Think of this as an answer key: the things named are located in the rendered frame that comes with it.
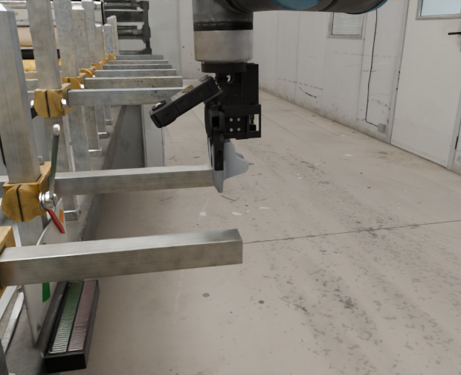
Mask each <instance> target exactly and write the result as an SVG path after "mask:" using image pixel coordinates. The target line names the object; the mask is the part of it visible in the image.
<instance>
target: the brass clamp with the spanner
mask: <svg viewBox="0 0 461 375"><path fill-rule="evenodd" d="M39 168H40V173H41V175H40V176H39V178H38V179H37V180H36V181H35V182H18V183H9V179H8V180H7V181H6V182H5V183H4V184H3V186H2V187H3V191H4V195H3V197H2V198H1V199H0V209H2V211H3V213H4V214H5V216H6V217H8V218H9V219H11V220H13V221H16V222H23V221H25V222H27V221H30V220H32V219H33V218H35V217H36V216H42V215H45V213H46V212H47V210H46V208H45V209H44V210H42V209H41V208H40V204H39V195H40V193H41V192H43V193H46V192H47V191H49V181H48V179H49V177H50V173H51V161H44V164H43V165H40V166H39Z"/></svg>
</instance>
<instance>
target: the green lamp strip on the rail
mask: <svg viewBox="0 0 461 375"><path fill-rule="evenodd" d="M82 286H83V282H76V283H72V285H71V286H70V289H69V292H68V297H67V299H66V302H65V306H64V310H63V312H62V317H61V319H60V323H59V326H58V330H57V334H56V337H55V339H54V344H53V347H52V351H51V355H52V354H58V353H66V350H67V346H68V341H69V338H70V335H71V329H72V326H73V323H74V317H75V314H76V311H77V305H78V302H79V299H80V293H81V289H82Z"/></svg>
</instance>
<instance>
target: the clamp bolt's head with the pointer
mask: <svg viewBox="0 0 461 375"><path fill-rule="evenodd" d="M53 202H54V206H57V195H56V194H54V198H53ZM39 204H40V208H41V209H42V210H44V209H45V208H46V207H45V193H43V192H41V193H40V195H39ZM46 210H47V212H48V213H49V214H50V216H51V218H52V219H53V221H54V222H55V224H56V225H57V227H58V229H59V230H60V231H61V233H62V234H65V230H64V228H63V226H62V224H61V223H60V221H59V220H58V218H57V216H56V214H55V213H54V211H53V210H52V209H51V210H48V209H47V208H46Z"/></svg>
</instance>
